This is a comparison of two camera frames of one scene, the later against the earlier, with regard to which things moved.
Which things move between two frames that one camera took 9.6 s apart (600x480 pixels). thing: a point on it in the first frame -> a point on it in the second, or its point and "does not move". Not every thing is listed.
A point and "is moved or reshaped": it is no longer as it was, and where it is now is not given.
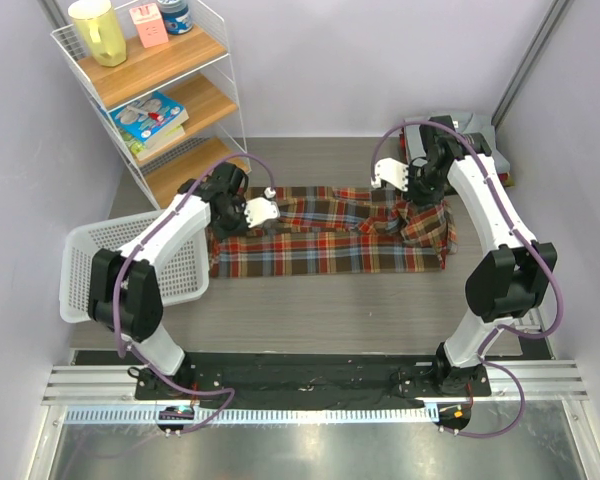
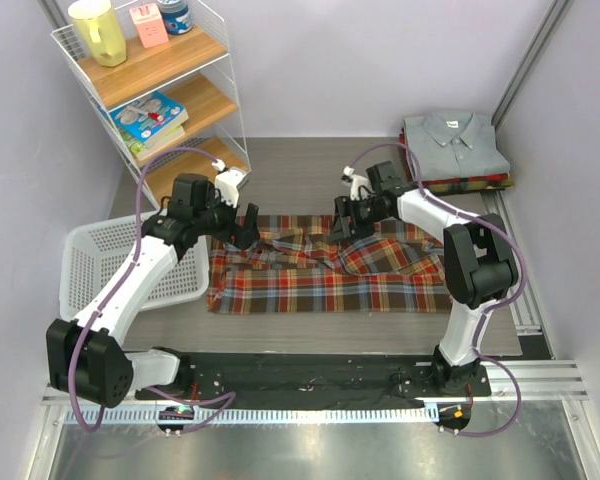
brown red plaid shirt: [338, 229] is moved or reshaped
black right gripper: [433, 199] -> [345, 207]
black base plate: [311, 378] does not move
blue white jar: [176, 17] does not move
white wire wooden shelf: [174, 106] does not move
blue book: [148, 117] does not move
